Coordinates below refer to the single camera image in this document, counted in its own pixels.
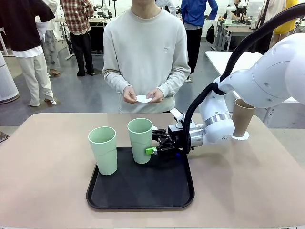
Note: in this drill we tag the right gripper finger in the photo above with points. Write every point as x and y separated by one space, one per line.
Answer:
162 133
164 146

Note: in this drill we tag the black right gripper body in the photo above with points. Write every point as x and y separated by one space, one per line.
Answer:
177 138

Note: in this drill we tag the light green plastic cup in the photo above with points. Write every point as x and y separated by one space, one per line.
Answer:
104 155
139 145

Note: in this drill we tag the white scalloped paper coaster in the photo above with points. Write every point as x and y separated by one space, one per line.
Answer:
240 138
143 99

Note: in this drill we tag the brown plastic cup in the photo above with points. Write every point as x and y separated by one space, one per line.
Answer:
240 119

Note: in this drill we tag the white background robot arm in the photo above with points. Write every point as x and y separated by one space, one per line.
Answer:
102 7
230 12

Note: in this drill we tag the person's right forearm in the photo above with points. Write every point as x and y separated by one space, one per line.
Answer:
114 81

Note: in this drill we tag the person's left forearm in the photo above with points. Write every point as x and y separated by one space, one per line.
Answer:
176 81

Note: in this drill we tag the person's left hand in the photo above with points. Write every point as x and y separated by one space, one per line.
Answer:
157 96

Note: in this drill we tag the person's right hand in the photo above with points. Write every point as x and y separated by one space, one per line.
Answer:
129 96

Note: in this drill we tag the black plastic serving tray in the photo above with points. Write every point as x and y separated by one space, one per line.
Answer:
140 190

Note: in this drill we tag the person in beige sweater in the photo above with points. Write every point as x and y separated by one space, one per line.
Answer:
145 52

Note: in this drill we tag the white rectangular table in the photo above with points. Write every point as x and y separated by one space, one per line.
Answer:
219 62

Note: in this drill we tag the black hanging bag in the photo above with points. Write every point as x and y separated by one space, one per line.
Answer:
210 34

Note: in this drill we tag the person in blue jacket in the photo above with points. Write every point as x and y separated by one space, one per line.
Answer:
194 28

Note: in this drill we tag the grey background desk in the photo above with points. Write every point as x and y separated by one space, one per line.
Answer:
233 32

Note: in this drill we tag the person in plaid shirt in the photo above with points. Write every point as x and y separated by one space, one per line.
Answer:
79 35

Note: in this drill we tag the person in white top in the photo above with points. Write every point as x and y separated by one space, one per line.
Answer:
264 40

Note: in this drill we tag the person in floral skirt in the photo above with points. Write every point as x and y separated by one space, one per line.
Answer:
51 47

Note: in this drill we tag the person in yellow coat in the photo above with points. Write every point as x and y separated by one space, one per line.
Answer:
284 27

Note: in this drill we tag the white cylindrical air purifier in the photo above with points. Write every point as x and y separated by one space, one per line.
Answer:
7 81

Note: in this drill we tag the person in black jacket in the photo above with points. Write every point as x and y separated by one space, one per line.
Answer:
26 35

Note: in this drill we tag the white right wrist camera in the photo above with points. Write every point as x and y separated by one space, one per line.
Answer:
177 115

